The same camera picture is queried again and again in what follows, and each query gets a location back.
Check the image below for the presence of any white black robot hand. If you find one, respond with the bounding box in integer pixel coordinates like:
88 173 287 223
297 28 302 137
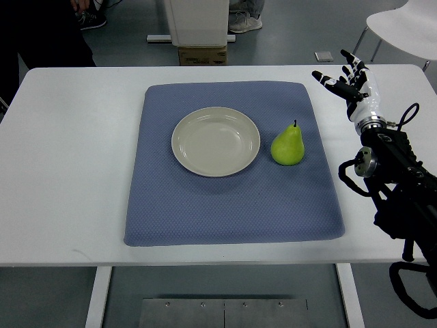
311 50 386 132

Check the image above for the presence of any green pear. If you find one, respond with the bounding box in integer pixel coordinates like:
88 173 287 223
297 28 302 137
270 120 305 166

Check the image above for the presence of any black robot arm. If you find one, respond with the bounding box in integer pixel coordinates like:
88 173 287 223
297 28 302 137
339 103 436 319

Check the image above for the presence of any grey floor plate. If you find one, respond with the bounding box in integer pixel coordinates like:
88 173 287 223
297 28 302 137
314 51 334 62

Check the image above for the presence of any beige round plate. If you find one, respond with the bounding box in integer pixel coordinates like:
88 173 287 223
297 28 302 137
171 107 261 178

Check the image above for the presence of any white chair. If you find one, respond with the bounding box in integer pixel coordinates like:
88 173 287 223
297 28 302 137
352 0 436 71

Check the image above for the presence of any grey sneaker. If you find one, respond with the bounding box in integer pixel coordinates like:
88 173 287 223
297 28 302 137
228 12 263 33

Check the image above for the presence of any cardboard box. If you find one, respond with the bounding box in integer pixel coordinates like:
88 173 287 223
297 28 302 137
178 46 227 66

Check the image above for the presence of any blue textured mat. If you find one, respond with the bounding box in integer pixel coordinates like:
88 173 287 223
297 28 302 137
124 81 345 247

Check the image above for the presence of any white table leg right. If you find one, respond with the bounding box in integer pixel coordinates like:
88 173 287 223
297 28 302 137
335 263 365 328

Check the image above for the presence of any white table leg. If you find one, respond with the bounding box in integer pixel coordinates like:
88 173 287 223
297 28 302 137
335 263 365 328
85 266 112 328

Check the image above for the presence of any black sneaker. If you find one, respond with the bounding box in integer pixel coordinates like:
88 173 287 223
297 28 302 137
76 11 107 31

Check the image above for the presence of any person in black clothes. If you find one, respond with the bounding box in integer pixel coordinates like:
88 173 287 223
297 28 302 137
1 1 95 104

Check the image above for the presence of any white table leg left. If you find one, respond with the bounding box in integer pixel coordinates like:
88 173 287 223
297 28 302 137
85 266 112 328

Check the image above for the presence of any white pedestal column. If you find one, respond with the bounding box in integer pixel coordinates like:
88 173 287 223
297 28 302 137
147 0 236 48

